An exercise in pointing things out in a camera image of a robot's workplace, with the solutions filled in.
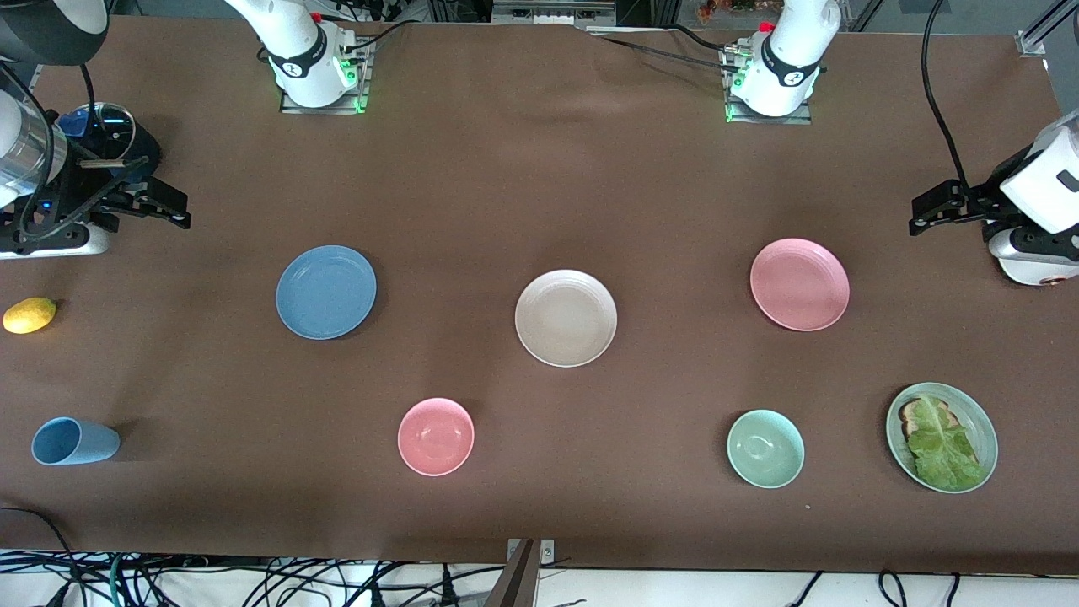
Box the pink plate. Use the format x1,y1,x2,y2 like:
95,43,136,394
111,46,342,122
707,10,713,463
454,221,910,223
749,238,851,332

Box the blue plate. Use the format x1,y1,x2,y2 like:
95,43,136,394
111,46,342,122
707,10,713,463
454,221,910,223
276,244,378,341

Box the dark blue saucepan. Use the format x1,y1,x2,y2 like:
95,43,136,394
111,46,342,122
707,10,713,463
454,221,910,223
55,101,163,191

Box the glass lid with blue knob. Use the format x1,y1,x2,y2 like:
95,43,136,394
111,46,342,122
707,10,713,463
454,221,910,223
59,101,136,169

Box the yellow lemon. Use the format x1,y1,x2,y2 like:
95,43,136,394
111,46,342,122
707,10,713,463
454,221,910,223
3,297,58,335

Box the aluminium corner profile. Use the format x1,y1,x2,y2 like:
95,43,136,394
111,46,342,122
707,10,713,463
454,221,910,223
1016,0,1079,58

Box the green plate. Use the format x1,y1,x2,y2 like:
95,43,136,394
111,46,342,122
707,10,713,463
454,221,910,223
885,382,1000,494

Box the toasted bread slice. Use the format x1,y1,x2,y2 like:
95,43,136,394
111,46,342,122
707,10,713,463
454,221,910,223
899,398,960,441

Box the blue cup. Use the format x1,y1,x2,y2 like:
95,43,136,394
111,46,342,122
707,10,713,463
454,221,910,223
31,416,121,466

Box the green lettuce leaf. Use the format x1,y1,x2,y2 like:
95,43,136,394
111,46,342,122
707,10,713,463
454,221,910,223
906,395,985,492

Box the green bowl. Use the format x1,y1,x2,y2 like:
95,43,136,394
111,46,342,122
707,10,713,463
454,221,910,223
727,409,806,490

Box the pink bowl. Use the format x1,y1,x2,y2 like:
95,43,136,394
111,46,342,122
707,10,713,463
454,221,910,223
397,397,475,477

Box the brown table mat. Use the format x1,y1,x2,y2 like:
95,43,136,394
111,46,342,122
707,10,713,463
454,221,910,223
0,15,1079,576

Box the beige plate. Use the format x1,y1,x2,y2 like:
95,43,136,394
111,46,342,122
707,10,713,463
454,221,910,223
514,269,619,368

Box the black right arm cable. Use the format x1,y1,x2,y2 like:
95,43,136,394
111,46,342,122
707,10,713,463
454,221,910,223
0,63,140,245

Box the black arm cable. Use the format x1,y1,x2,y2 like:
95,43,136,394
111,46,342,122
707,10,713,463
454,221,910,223
919,0,970,191
0,63,140,245

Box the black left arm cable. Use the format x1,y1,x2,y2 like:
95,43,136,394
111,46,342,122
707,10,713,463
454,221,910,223
919,0,970,191

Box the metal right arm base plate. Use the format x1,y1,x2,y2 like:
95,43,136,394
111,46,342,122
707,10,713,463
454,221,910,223
280,38,372,115

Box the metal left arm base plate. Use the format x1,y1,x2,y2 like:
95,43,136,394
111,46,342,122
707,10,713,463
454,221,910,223
723,46,814,126

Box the black floor cable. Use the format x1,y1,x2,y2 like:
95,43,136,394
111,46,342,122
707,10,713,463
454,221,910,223
0,506,85,607

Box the black base cable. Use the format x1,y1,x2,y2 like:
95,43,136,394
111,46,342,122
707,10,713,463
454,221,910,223
586,24,743,73

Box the aluminium frame bar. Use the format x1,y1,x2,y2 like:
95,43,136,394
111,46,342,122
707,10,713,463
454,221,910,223
491,0,618,26

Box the dark camera mount pole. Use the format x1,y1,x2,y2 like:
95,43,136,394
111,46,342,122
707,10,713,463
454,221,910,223
485,540,540,607

